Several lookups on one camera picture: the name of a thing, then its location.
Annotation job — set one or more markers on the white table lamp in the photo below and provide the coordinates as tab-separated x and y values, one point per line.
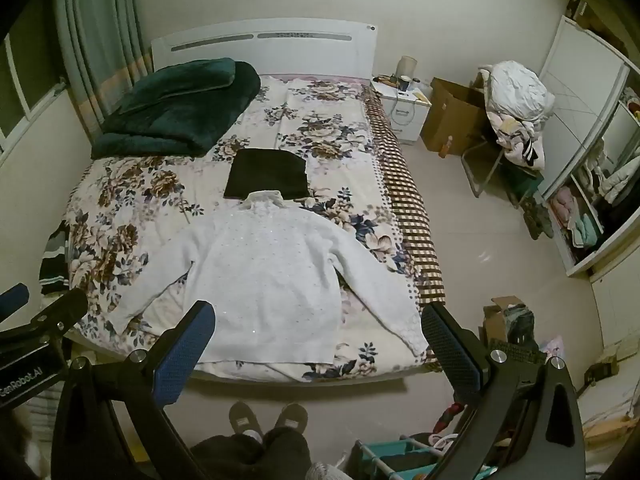
407	66

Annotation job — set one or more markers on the dark green blanket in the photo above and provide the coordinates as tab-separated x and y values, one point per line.
175	110

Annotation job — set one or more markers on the white wardrobe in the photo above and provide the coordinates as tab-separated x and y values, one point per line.
575	60

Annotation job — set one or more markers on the striped cloth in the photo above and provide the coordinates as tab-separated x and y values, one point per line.
52	260

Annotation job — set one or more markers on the white towel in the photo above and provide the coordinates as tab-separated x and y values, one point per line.
265	270

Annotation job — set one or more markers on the person's slipper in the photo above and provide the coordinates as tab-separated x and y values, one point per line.
244	417
291	415

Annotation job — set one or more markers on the brown checkered sheet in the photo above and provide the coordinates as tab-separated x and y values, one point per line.
410	200

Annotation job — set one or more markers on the orange bottle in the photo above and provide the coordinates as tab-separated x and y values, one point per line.
445	147

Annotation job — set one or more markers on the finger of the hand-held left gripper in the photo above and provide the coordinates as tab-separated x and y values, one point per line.
62	310
12	300

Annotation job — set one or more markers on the metal folding chair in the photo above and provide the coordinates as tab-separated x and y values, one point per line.
475	166

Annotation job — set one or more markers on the green curtain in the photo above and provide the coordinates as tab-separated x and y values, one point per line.
95	35

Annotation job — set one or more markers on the person's legs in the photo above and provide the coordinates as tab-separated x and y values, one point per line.
260	457

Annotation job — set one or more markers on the large cardboard box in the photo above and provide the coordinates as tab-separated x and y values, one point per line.
450	115

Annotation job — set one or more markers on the black folded garment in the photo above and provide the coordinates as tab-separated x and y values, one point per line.
265	172

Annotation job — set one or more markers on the floral bed sheet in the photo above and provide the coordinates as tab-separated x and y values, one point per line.
320	125

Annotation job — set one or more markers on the pile of clothes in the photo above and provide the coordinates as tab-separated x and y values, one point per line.
515	90

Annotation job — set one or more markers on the white wall air conditioner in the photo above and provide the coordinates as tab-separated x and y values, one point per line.
265	52

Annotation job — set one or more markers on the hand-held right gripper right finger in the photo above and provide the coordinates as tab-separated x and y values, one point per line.
452	355

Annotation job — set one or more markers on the small cardboard box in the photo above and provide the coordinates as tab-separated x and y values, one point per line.
495	317

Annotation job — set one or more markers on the person's left slipper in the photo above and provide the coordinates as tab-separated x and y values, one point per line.
244	417

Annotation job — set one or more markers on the white nightstand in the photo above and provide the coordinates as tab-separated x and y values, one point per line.
405	120

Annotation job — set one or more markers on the teal storage rack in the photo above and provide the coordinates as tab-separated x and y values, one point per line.
400	460

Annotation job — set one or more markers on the person's right slipper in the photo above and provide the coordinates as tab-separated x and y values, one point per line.
291	415

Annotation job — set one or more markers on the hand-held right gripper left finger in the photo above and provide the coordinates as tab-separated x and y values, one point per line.
185	355

